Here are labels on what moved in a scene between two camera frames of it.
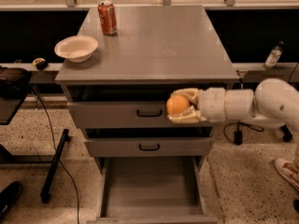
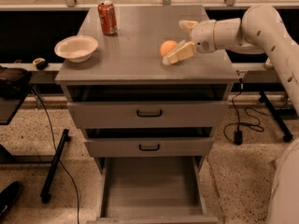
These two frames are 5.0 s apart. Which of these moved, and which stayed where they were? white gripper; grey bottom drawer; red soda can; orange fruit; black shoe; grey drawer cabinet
Moved: white gripper; orange fruit
Stayed: red soda can; grey bottom drawer; black shoe; grey drawer cabinet
